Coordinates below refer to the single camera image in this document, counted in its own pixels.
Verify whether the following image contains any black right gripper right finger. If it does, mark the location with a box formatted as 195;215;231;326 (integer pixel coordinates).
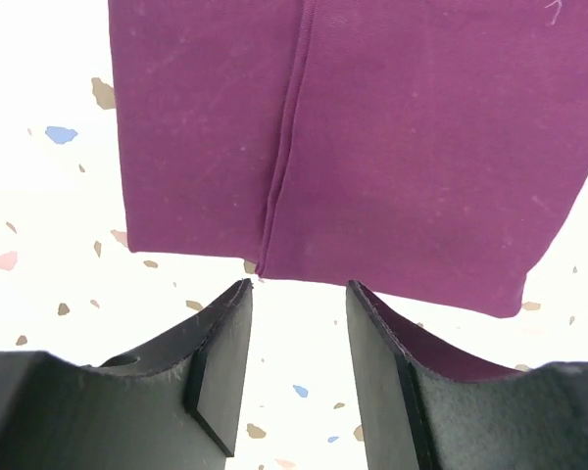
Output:
346;281;588;470

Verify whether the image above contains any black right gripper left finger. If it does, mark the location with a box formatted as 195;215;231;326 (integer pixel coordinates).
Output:
0;279;253;470

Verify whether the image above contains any purple cloth wrap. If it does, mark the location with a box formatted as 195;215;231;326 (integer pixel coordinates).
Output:
106;0;588;382

